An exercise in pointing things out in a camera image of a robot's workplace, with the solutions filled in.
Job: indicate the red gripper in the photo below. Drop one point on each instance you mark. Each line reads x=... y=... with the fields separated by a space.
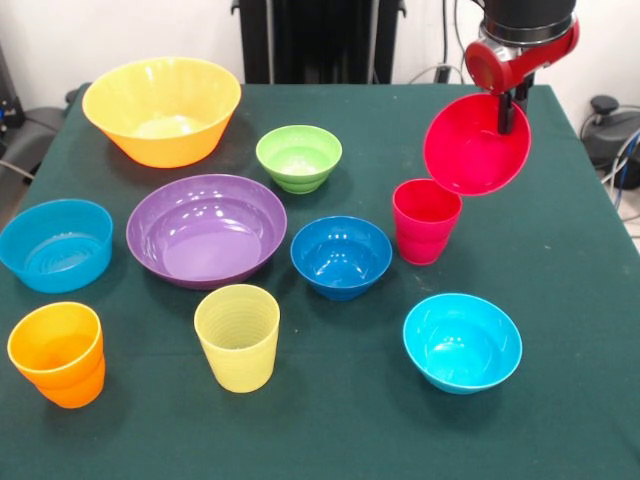
x=485 y=67

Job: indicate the red-pink bowl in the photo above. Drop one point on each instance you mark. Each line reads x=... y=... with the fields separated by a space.
x=470 y=155

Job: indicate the red-pink cup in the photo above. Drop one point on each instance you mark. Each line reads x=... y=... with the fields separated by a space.
x=425 y=240

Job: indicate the green bowl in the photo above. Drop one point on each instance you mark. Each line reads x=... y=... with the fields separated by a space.
x=299 y=160

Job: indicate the dark blue bowl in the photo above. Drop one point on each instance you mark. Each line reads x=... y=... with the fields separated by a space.
x=340 y=260

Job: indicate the cyan bowl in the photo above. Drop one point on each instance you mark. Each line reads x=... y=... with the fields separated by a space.
x=460 y=350

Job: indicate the large purple bowl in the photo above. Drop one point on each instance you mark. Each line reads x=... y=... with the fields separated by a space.
x=205 y=240

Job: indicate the large orange bowl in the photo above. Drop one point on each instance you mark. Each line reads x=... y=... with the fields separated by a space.
x=150 y=100

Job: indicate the dark green tablecloth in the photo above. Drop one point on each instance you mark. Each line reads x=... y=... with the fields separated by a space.
x=350 y=440

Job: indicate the yellow-green cup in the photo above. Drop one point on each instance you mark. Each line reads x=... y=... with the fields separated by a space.
x=237 y=360

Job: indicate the blue ribbed bowl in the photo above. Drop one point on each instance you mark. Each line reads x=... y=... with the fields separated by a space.
x=55 y=260

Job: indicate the black device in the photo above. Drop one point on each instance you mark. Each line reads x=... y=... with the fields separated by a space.
x=10 y=110

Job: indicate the orange cup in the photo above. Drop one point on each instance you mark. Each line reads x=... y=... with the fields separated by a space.
x=60 y=380

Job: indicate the grey pedestal foot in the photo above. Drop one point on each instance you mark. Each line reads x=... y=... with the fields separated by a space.
x=35 y=130
x=615 y=130

